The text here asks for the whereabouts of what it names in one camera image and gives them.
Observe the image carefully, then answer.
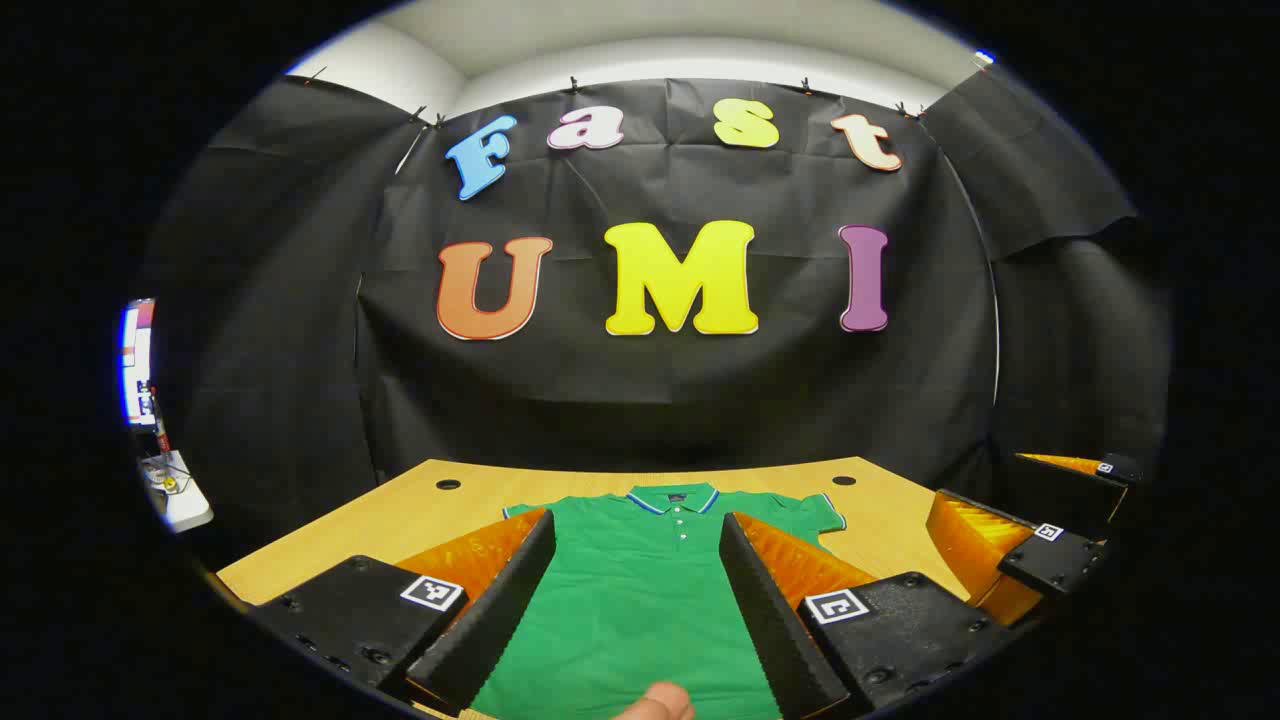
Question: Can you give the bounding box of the row of black cloth clips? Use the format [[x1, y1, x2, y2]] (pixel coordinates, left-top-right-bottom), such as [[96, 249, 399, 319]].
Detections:
[[303, 66, 926, 129]]

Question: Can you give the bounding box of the green T-shirt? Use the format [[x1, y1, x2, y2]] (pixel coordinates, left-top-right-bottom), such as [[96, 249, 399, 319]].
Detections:
[[470, 483, 849, 720]]

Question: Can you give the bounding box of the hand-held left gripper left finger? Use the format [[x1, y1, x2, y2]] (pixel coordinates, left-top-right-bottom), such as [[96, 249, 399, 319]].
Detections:
[[250, 508, 557, 715]]

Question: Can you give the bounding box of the white side table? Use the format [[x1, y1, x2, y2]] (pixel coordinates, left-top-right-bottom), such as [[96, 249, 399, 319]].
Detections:
[[140, 450, 214, 533]]

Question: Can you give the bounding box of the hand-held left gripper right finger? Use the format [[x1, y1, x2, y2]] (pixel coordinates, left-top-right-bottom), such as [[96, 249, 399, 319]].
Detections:
[[720, 513, 1016, 720]]

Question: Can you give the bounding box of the black backdrop cloth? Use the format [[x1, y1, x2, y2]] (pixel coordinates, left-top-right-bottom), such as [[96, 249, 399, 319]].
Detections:
[[140, 65, 1171, 561]]

